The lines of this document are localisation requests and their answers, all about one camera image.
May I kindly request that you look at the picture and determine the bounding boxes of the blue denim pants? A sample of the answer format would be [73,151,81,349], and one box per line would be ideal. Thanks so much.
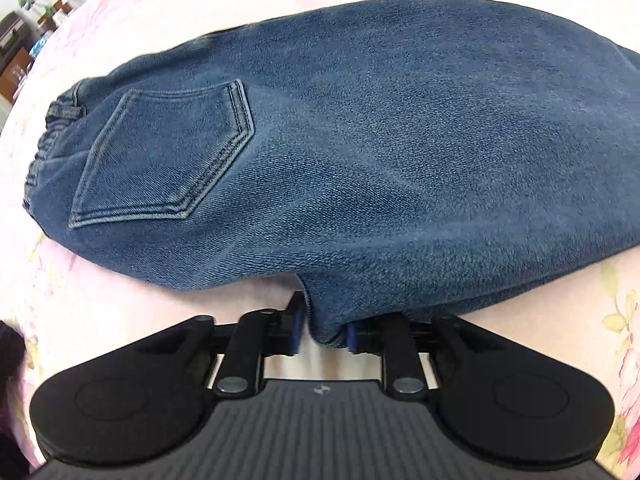
[22,0,640,348]

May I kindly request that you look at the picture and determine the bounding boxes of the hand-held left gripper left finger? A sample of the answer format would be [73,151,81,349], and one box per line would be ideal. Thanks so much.
[135,292,306,397]

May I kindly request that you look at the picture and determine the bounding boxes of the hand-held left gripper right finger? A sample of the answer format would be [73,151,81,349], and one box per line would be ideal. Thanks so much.
[345,312,506,396]

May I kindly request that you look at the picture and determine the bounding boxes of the dark maroon suitcase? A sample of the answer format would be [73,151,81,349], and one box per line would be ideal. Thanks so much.
[0,12,32,57]

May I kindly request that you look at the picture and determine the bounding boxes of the pink floral quilt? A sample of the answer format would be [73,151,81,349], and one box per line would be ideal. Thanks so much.
[0,0,640,476]

